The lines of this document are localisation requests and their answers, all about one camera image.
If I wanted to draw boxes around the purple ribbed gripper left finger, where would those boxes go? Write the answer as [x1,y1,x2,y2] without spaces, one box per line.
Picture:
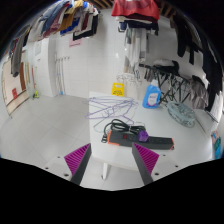
[64,144,92,185]

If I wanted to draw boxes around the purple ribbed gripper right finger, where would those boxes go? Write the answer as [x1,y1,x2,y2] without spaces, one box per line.
[132,143,159,185]

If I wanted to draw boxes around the purple charger plug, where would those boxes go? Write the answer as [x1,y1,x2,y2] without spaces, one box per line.
[138,131,149,142]

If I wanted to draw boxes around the black orange power strip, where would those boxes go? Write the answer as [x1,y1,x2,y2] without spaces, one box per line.
[107,131,174,150]

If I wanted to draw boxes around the white table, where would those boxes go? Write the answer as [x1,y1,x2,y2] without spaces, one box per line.
[87,92,214,179]

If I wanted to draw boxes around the blue detergent bottle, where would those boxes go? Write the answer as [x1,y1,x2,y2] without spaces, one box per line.
[142,79,161,109]

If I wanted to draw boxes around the blue packet at table edge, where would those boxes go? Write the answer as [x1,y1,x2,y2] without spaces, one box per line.
[211,131,222,159]

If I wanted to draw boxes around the green yellow broom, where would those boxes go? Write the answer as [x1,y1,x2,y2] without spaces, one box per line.
[32,67,39,99]

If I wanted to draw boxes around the yellow wet floor sign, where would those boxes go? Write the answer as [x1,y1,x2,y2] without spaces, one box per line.
[111,83,124,97]

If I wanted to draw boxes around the black clothes drying rack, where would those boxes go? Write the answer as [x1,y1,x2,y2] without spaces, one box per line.
[139,60,191,105]

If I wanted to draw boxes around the wooden door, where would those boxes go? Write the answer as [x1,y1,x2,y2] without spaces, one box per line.
[1,56,29,114]

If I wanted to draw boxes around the white hanging towel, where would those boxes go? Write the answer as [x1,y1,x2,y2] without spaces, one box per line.
[124,28,147,68]

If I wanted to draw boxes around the black hanging clothes right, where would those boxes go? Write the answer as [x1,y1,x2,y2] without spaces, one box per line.
[171,12,223,111]

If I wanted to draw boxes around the colourful hanging clothes row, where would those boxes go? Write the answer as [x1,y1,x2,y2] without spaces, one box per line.
[28,0,99,42]

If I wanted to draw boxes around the red hanging garment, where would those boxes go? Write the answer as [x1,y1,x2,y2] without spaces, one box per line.
[112,0,159,21]

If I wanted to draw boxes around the black power strip cord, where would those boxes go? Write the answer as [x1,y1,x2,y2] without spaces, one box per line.
[100,118,147,144]

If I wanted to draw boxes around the purple charger cable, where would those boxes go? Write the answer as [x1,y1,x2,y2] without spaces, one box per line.
[83,95,140,134]

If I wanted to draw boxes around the grey round wire basket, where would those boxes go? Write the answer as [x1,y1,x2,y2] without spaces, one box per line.
[167,101,195,128]

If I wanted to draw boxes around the white mop handles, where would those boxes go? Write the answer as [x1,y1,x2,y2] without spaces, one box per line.
[55,57,66,95]

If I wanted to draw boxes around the pink paper wall notice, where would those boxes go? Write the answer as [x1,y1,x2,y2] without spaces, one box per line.
[69,37,82,48]

